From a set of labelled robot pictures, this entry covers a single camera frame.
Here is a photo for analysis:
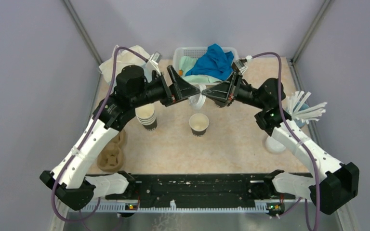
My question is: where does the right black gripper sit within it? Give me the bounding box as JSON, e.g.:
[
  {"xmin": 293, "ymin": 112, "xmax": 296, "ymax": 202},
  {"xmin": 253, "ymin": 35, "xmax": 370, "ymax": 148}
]
[{"xmin": 201, "ymin": 72, "xmax": 267, "ymax": 110}]

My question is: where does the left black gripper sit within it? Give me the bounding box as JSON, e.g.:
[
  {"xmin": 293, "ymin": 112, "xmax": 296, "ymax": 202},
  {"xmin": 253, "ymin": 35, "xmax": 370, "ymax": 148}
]
[{"xmin": 131, "ymin": 64, "xmax": 200, "ymax": 108}]

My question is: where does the stack of paper cups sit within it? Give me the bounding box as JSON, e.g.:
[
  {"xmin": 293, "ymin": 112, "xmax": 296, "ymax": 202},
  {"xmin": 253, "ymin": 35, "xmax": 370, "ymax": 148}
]
[{"xmin": 135, "ymin": 103, "xmax": 158, "ymax": 131}]

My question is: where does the stack of white lids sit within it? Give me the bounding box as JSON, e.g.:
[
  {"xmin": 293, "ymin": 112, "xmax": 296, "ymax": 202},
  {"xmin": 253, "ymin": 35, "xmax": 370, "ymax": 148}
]
[{"xmin": 264, "ymin": 136, "xmax": 286, "ymax": 154}]

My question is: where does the brown cardboard cup carrier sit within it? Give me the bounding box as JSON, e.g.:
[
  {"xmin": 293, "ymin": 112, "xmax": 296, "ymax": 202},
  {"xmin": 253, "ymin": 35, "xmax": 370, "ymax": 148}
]
[{"xmin": 96, "ymin": 129, "xmax": 127, "ymax": 173}]

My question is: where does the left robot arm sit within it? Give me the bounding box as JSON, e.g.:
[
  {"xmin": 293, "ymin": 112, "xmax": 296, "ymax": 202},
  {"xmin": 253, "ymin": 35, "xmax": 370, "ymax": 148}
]
[{"xmin": 40, "ymin": 65, "xmax": 200, "ymax": 210}]

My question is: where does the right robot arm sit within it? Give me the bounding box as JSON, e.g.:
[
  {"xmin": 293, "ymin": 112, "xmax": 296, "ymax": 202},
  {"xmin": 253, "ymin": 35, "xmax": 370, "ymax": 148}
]
[{"xmin": 201, "ymin": 74, "xmax": 359, "ymax": 215}]

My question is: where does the mint green cloth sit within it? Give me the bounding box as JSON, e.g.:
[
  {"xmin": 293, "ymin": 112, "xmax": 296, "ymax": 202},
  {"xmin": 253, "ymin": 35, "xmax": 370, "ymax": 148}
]
[{"xmin": 179, "ymin": 56, "xmax": 221, "ymax": 83}]

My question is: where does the blue cloth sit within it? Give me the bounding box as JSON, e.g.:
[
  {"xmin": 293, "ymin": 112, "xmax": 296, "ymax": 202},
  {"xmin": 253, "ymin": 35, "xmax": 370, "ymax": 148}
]
[{"xmin": 185, "ymin": 43, "xmax": 235, "ymax": 81}]

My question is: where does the white plastic basket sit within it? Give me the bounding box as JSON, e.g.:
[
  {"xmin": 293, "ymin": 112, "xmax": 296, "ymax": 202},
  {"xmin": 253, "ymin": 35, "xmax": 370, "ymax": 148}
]
[{"xmin": 173, "ymin": 47, "xmax": 239, "ymax": 87}]

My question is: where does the pale blue paper bag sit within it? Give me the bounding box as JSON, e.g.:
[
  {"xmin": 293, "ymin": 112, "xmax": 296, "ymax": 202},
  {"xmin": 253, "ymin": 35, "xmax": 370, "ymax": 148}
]
[{"xmin": 98, "ymin": 45, "xmax": 145, "ymax": 85}]

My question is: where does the blue straw holder cup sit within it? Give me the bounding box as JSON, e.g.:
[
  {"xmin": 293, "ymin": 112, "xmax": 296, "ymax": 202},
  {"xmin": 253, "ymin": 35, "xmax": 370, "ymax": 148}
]
[{"xmin": 286, "ymin": 103, "xmax": 309, "ymax": 128}]

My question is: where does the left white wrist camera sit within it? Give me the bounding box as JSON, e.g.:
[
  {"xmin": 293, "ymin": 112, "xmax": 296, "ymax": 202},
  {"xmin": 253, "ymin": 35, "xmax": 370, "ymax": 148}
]
[{"xmin": 145, "ymin": 51, "xmax": 162, "ymax": 75}]

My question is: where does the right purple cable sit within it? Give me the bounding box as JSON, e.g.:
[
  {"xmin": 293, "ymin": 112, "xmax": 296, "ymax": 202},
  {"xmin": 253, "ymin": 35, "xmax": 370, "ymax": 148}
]
[{"xmin": 245, "ymin": 51, "xmax": 321, "ymax": 231}]

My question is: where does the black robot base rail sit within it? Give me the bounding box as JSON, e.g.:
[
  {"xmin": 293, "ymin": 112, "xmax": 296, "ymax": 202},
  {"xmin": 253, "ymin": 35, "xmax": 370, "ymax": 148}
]
[{"xmin": 99, "ymin": 172, "xmax": 295, "ymax": 216}]

